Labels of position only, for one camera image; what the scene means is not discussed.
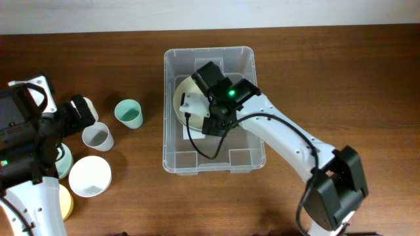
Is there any light grey cup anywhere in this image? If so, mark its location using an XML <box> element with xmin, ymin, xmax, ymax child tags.
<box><xmin>82</xmin><ymin>122</ymin><xmax>114</xmax><ymax>151</ymax></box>

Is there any cream bowl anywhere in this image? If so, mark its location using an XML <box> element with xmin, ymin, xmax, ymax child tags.
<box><xmin>173</xmin><ymin>77</ymin><xmax>210</xmax><ymax>132</ymax></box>

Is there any mint green cup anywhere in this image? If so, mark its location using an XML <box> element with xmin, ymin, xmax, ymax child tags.
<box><xmin>114</xmin><ymin>99</ymin><xmax>144</xmax><ymax>129</ymax></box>

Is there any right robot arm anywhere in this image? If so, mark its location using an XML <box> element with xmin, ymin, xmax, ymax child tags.
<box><xmin>191</xmin><ymin>62</ymin><xmax>369</xmax><ymax>235</ymax></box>

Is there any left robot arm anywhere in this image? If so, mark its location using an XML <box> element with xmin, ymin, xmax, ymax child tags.
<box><xmin>1</xmin><ymin>83</ymin><xmax>95</xmax><ymax>235</ymax></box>

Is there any cream white cup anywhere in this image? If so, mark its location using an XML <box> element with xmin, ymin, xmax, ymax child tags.
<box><xmin>70</xmin><ymin>94</ymin><xmax>98</xmax><ymax>127</ymax></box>

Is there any white label in bin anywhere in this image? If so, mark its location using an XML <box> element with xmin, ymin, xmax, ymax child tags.
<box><xmin>182</xmin><ymin>126</ymin><xmax>205</xmax><ymax>140</ymax></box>

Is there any mint green small bowl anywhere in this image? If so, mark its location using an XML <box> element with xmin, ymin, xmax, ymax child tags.
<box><xmin>55</xmin><ymin>144</ymin><xmax>74</xmax><ymax>180</ymax></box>

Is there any white small bowl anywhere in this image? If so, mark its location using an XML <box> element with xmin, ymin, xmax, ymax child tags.
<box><xmin>68</xmin><ymin>156</ymin><xmax>112</xmax><ymax>198</ymax></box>

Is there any clear plastic storage bin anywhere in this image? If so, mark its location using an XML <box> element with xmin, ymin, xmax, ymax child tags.
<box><xmin>163</xmin><ymin>46</ymin><xmax>266</xmax><ymax>175</ymax></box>

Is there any yellow small bowl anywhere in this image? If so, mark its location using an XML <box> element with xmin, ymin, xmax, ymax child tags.
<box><xmin>59</xmin><ymin>184</ymin><xmax>74</xmax><ymax>220</ymax></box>

